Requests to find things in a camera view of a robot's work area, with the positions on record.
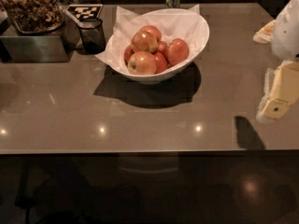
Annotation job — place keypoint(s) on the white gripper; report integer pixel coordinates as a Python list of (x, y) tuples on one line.
[(286, 36)]

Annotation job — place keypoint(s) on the small red apple front-centre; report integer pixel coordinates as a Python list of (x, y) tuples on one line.
[(162, 63)]

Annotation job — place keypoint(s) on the small centre red apple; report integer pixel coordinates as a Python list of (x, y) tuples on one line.
[(162, 47)]

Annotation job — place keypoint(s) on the white ceramic bowl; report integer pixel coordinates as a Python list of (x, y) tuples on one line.
[(193, 41)]

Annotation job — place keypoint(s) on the front yellow-red apple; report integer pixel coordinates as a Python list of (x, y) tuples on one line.
[(142, 63)]

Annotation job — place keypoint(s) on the left hidden red apple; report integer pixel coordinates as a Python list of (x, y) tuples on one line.
[(127, 54)]

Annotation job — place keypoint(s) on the black mesh cup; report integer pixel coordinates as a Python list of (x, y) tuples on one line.
[(92, 35)]

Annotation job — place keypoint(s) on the black white marker tag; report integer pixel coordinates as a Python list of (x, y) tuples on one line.
[(85, 12)]

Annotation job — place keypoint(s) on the dark metal box stand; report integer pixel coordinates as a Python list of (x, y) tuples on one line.
[(53, 47)]

